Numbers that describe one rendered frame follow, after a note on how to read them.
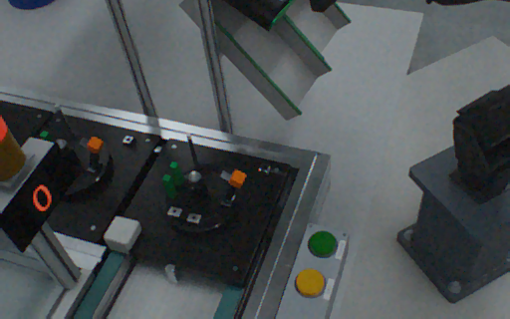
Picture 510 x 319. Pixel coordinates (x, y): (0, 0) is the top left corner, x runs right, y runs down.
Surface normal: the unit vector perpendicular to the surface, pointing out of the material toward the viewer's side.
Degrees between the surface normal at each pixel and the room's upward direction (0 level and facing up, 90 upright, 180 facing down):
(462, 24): 0
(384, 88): 0
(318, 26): 45
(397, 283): 0
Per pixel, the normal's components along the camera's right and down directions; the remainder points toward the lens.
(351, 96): -0.09, -0.65
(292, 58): 0.54, -0.22
